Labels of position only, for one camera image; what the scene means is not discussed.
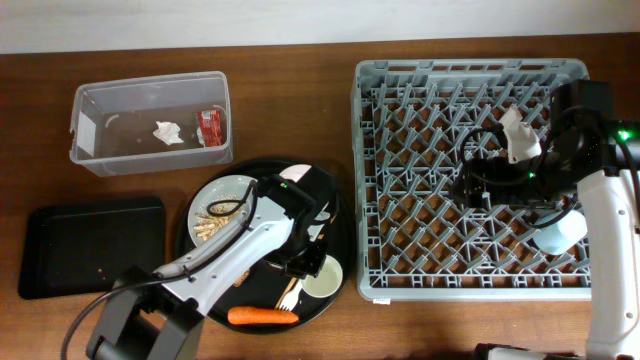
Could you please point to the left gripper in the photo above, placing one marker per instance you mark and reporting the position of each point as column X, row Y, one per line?
column 312, row 266

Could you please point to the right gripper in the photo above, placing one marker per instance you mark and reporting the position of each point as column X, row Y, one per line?
column 496, row 169

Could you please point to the small white cup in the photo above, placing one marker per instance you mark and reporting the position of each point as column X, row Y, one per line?
column 327, row 281

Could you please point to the pink shallow bowl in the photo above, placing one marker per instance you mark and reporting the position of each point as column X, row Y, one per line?
column 295, row 172

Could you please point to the blue plastic cup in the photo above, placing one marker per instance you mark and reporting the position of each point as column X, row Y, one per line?
column 558, row 238

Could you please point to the red snack wrapper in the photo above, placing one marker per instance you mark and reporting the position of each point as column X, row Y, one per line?
column 209, row 129

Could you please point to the white tissue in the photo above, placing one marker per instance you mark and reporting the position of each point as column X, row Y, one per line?
column 168, row 133

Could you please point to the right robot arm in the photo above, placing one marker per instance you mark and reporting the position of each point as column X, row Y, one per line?
column 594, row 156

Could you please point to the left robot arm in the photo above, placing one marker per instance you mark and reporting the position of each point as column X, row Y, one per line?
column 162, row 315

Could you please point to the grey dishwasher rack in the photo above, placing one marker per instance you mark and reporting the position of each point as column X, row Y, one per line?
column 410, row 120

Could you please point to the white plastic fork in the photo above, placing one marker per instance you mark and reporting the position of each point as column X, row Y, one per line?
column 292, row 297

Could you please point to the round black serving tray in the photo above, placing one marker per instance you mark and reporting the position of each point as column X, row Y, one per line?
column 265, row 284

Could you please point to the brown walnut shell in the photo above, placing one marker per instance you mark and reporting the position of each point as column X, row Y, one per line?
column 239, row 281

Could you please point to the orange carrot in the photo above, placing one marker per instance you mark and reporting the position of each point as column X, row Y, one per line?
column 247, row 315

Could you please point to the grey plate with rice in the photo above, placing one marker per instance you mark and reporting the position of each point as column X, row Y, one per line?
column 201, row 226

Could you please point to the clear plastic bin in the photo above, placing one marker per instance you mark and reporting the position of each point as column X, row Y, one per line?
column 112, row 123

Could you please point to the black rectangular tray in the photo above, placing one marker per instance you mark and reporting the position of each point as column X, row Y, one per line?
column 77, row 249

